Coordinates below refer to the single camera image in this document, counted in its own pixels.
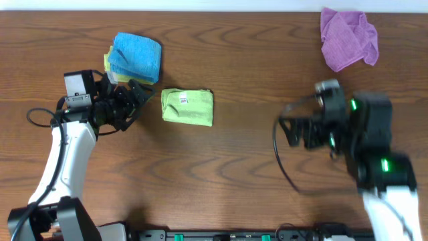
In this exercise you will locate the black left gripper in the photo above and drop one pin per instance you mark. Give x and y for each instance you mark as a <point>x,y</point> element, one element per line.
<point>134,102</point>

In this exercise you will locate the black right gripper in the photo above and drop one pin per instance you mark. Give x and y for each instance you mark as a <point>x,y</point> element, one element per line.
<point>295,137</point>

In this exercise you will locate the light green microfiber cloth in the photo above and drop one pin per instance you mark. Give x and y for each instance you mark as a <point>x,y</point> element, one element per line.
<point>192,107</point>

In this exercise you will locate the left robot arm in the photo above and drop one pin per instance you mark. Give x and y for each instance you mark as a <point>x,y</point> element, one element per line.
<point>75,127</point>

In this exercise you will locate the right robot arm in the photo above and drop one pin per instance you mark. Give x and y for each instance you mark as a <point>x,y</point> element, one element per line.
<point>360,130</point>

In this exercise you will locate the folded yellow-green cloth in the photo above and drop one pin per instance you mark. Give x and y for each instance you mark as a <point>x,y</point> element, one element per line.
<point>116,77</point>

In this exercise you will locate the folded blue cloth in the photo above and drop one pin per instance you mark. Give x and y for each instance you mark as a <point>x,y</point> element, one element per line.
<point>136,56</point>

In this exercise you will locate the crumpled purple cloth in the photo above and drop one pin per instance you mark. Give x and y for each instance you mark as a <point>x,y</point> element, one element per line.
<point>347,37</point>

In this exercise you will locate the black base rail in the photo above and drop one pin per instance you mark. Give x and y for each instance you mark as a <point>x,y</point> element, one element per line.
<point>284,232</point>

